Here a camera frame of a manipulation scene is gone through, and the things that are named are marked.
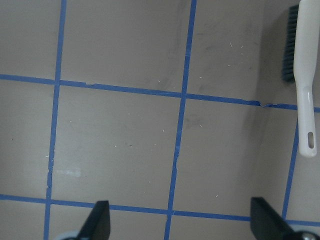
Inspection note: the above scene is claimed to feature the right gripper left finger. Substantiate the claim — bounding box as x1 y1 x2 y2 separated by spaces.
77 200 111 240

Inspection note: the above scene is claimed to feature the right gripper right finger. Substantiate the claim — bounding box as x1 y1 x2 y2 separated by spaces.
250 197 295 240

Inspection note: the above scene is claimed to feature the beige hand brush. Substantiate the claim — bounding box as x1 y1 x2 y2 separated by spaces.
281 0 320 158

